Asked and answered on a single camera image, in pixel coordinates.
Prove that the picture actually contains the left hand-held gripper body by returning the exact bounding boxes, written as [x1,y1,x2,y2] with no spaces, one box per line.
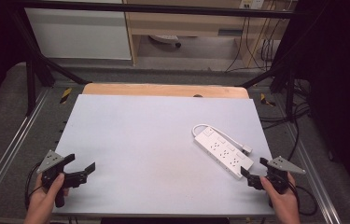
[36,149,71,208]

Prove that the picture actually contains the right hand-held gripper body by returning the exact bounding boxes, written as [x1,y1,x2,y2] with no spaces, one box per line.
[263,155,307,209]

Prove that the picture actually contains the white power strip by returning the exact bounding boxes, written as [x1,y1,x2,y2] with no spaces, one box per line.
[193,126,255,181]

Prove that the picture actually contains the person's right hand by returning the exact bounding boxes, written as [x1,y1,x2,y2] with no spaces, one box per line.
[259,172,301,224]

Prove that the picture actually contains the person's left hand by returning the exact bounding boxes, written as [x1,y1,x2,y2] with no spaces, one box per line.
[22,172,71,224]

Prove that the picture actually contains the yellow black tape marker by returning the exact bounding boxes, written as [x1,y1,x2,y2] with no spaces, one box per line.
[59,87,73,105]
[259,92,277,107]

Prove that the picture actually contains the wooden table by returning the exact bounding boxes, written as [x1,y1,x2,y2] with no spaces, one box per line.
[81,82,250,100]

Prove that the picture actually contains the white cabinet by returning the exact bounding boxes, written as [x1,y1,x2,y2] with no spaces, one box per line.
[24,0,133,61]

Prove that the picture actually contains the white device on shelf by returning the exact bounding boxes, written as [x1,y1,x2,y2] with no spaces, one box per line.
[148,34,183,49]

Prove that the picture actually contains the wooden shelf unit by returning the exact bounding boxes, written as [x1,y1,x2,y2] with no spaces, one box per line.
[122,0,290,67]

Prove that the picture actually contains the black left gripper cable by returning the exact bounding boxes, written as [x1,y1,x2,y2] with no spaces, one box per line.
[24,161,44,211]

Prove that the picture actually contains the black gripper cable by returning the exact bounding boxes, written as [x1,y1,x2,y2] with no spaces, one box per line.
[24,161,44,211]
[287,178,319,217]

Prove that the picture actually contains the aluminium rail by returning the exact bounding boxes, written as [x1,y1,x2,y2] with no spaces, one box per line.
[286,122,343,224]
[0,88,51,213]

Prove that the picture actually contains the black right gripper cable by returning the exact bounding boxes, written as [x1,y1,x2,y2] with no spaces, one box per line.
[287,178,319,217]

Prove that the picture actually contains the white power strip cord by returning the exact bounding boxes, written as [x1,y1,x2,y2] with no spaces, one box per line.
[191,123,254,154]

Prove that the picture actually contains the black floor cables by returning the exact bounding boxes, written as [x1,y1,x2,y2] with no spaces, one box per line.
[259,78,312,162]

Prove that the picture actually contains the black hanging cables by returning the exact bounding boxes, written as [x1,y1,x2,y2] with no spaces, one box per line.
[224,16,278,73]

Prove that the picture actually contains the yellow cable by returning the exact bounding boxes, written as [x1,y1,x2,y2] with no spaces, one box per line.
[246,8,273,68]

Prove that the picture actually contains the white wall outlet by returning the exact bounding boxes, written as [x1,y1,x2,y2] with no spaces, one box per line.
[238,0,266,10]

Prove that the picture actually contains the black metal frame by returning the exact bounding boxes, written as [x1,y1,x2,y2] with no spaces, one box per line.
[6,0,300,118]

